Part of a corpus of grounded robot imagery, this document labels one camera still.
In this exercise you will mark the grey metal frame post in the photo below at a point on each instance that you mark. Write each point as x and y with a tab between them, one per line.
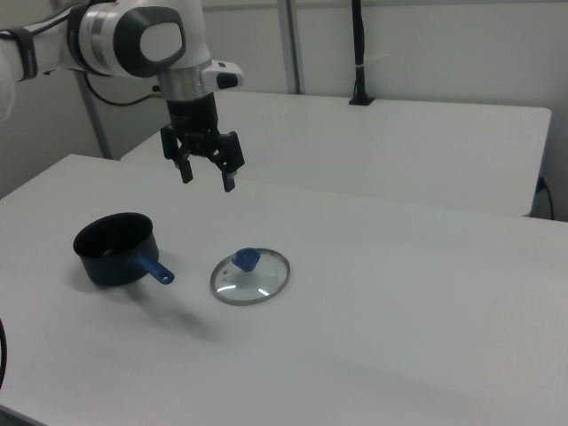
290	44
95	124

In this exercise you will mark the dark blue saucepan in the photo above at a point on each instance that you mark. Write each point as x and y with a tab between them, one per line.
113	262

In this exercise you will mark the glass lid with blue knob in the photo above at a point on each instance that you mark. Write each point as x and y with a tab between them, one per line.
257	279

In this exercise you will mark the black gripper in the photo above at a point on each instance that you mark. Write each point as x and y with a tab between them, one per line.
193	120

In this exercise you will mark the black pole with clamp base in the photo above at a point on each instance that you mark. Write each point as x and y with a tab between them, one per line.
358	49

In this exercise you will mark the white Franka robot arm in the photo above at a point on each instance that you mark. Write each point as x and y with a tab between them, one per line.
102	35

